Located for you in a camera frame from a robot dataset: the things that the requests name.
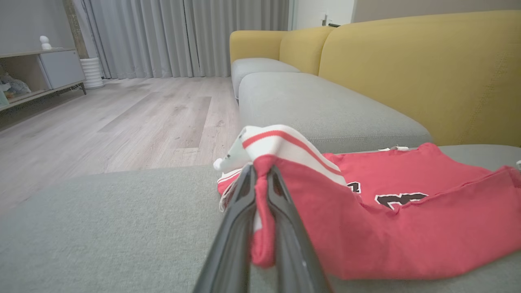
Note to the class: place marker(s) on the white ribbed cylinder appliance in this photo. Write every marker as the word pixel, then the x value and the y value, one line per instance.
pixel 92 73

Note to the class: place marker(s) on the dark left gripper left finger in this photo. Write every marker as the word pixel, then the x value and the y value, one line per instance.
pixel 232 244

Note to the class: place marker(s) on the red and white shirt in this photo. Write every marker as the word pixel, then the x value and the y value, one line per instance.
pixel 407 236

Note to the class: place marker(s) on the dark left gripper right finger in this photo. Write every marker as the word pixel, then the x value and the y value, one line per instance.
pixel 293 252

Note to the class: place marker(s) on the grey pleated curtain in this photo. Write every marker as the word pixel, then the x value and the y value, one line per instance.
pixel 183 36

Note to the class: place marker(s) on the large yellow sofa backrest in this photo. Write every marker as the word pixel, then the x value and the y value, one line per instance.
pixel 427 73

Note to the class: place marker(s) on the small yellow sofa backrest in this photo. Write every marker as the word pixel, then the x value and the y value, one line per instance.
pixel 303 51

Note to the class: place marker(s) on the low grey wooden cabinet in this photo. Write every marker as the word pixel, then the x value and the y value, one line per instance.
pixel 61 69

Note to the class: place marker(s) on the yellow sofa armrest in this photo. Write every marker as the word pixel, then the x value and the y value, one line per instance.
pixel 254 44

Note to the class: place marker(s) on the large grey sofa seat cushion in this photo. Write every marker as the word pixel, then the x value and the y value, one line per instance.
pixel 101 228

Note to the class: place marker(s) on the clutter inside cabinet shelf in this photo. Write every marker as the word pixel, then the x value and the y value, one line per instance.
pixel 14 87

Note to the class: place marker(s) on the small white figurine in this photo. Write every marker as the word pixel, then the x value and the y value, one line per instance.
pixel 45 42

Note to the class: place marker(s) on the small grey sofa seat cushion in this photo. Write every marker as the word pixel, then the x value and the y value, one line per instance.
pixel 256 69

